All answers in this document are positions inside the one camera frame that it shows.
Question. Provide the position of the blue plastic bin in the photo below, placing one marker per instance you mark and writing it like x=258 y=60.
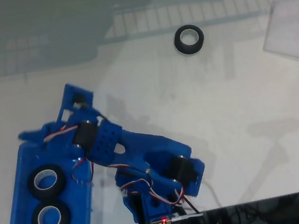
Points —
x=79 y=207

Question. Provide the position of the black table clamp bar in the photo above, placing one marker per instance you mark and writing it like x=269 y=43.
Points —
x=140 y=217

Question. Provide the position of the controller board with red light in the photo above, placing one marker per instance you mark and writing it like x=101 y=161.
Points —
x=161 y=222

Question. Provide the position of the blue gripper camera mount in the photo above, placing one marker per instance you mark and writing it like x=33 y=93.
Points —
x=67 y=97

